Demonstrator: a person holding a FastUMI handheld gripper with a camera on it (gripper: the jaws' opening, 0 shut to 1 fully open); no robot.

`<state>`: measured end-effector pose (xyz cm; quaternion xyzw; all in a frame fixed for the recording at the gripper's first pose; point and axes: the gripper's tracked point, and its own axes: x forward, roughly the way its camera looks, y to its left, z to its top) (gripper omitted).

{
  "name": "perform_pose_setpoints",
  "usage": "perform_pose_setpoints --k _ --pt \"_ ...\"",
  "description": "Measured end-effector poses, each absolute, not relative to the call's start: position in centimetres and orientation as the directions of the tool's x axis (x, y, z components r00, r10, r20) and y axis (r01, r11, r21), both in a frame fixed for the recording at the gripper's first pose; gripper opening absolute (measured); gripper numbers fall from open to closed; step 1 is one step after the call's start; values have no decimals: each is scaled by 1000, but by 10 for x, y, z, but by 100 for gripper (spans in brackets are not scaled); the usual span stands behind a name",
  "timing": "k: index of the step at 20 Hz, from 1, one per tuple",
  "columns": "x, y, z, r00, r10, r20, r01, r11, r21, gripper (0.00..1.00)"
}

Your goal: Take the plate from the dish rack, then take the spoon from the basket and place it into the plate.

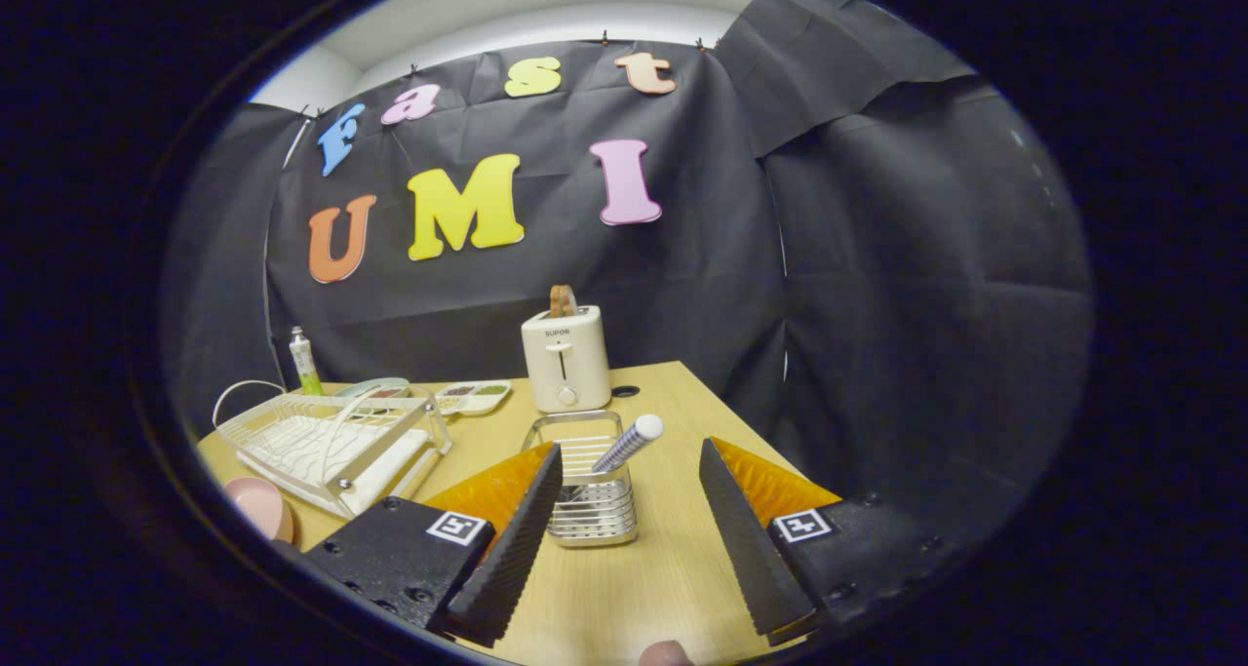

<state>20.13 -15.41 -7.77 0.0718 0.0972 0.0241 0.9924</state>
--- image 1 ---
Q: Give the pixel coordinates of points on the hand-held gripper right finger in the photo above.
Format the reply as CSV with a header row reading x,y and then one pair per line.
x,y
751,549

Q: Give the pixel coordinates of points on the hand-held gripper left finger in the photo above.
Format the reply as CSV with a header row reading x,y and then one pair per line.
x,y
512,559

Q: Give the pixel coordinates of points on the pink plate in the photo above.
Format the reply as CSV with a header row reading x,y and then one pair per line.
x,y
255,505

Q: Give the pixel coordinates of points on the light green plate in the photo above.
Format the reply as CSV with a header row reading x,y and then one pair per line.
x,y
356,389

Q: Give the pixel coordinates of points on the white divided tray with beans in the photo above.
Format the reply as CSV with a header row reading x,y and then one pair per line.
x,y
478,400

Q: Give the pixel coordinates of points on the white toaster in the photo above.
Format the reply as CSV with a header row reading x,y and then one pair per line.
x,y
565,364

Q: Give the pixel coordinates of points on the pale bread slice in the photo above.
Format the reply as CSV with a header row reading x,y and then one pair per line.
x,y
556,302

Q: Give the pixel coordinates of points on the brown bread slice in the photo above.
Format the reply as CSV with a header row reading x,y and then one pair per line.
x,y
570,302

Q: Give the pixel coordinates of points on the black backdrop cloth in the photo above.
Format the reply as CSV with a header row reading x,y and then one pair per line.
x,y
682,286

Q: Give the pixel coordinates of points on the green and white bottle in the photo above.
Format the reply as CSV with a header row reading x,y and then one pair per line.
x,y
305,364

